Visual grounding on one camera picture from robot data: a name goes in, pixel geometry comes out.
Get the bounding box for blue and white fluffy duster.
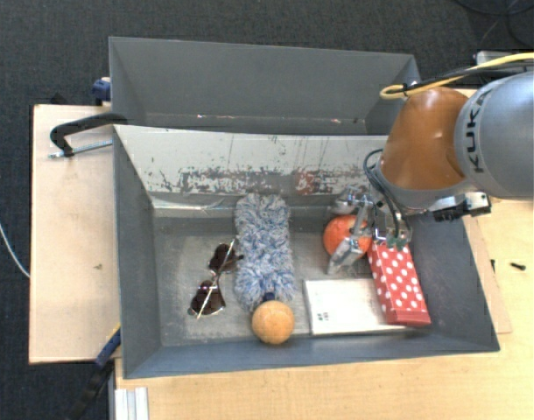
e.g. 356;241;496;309
233;192;298;313

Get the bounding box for orange fruit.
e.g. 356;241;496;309
322;214;374;261

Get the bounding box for dark lens sunglasses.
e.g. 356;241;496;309
186;238;245;321

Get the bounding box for red white-dotted box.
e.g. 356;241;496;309
366;241;432;327

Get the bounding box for yellow-orange ball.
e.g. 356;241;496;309
250;300;296;347

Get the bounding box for grey metal bin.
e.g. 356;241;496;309
108;36;502;381

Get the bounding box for white flat box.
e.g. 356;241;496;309
302;277;411;337

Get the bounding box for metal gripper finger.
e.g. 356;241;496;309
349;235;370;265
327;236;355;277

